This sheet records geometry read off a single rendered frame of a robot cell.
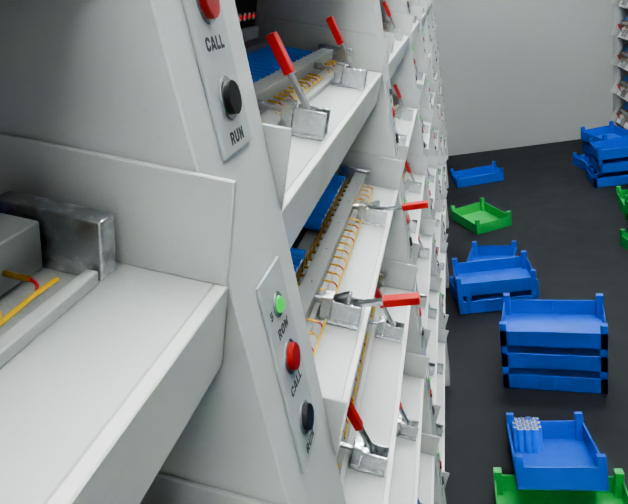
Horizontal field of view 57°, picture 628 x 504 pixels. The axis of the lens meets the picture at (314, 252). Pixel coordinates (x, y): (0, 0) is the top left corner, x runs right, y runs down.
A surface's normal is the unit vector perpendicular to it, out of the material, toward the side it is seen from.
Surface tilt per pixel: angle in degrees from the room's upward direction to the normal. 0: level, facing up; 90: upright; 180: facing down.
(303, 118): 90
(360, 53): 90
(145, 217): 90
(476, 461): 0
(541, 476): 70
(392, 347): 18
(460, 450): 0
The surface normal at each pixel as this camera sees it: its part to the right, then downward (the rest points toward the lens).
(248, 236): 0.96, -0.09
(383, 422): 0.13, -0.89
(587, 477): -0.26, 0.08
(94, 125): -0.21, 0.41
